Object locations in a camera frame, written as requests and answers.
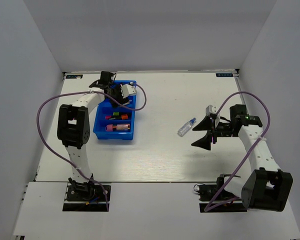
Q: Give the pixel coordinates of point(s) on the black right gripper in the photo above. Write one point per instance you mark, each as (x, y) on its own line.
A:
(206, 124)

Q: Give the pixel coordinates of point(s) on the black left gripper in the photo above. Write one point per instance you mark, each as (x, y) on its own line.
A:
(117, 103)

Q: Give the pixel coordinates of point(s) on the clear blue cap spray bottle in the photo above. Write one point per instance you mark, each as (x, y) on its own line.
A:
(186, 127)

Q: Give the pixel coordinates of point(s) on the orange cap black highlighter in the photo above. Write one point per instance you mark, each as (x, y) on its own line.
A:
(120, 117)

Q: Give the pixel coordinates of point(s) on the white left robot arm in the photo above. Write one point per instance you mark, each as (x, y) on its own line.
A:
(73, 128)

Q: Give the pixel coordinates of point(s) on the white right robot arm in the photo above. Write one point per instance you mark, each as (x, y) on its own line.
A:
(267, 187)

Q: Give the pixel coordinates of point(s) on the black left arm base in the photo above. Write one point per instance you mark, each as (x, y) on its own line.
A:
(81, 201)

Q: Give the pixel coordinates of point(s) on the blue compartment tray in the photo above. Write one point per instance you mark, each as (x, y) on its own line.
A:
(113, 121)

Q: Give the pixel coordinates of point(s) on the left corner label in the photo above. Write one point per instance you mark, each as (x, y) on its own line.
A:
(74, 76)

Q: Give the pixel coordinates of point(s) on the corner label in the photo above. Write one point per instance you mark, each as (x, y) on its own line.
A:
(74, 76)
(224, 75)

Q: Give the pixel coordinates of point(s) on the right corner label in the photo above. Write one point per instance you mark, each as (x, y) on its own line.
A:
(224, 75)

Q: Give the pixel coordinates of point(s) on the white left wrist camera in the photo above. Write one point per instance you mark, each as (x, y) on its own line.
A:
(128, 90)

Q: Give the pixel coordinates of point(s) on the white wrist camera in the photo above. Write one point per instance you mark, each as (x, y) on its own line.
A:
(211, 112)
(128, 90)

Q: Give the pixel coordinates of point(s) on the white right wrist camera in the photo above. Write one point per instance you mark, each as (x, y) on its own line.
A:
(211, 112)

